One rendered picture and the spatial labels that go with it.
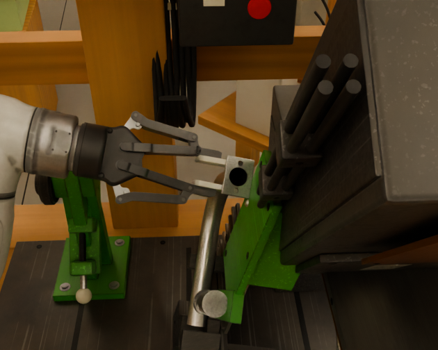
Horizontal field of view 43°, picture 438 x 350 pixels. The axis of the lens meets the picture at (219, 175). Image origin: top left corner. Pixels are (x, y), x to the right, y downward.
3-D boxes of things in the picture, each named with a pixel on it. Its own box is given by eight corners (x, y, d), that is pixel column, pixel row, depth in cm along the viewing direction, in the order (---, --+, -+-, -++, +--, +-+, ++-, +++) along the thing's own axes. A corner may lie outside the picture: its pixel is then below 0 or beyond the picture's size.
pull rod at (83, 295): (92, 306, 97) (87, 285, 94) (76, 307, 97) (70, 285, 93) (96, 282, 101) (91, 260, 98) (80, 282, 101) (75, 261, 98)
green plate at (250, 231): (281, 319, 81) (336, 216, 68) (226, 312, 79) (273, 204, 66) (271, 260, 90) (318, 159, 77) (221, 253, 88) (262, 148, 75)
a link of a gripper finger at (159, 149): (119, 155, 79) (119, 145, 79) (196, 157, 81) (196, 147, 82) (119, 152, 75) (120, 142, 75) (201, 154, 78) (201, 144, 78)
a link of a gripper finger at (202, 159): (195, 162, 81) (195, 157, 81) (240, 169, 82) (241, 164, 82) (198, 160, 78) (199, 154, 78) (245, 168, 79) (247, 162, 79)
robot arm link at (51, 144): (35, 100, 71) (83, 110, 72) (42, 113, 80) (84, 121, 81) (21, 170, 70) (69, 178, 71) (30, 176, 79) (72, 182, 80)
